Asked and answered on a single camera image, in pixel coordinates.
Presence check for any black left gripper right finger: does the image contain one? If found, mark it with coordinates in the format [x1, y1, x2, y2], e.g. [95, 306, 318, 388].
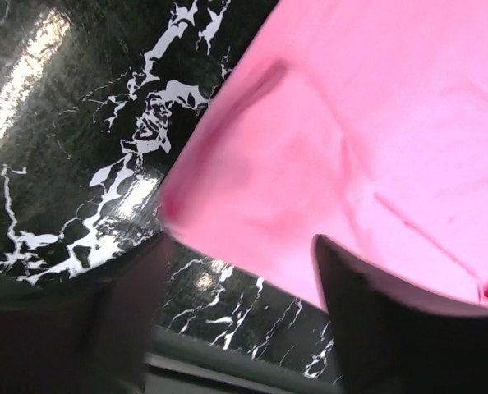
[313, 235, 488, 393]

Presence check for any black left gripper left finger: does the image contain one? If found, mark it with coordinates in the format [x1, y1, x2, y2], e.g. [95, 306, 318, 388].
[0, 234, 173, 393]

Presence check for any pink t-shirt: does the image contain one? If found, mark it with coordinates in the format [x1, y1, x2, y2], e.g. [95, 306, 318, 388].
[159, 1, 488, 315]

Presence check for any black marble pattern mat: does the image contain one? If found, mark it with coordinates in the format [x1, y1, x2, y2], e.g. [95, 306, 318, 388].
[0, 1, 274, 282]

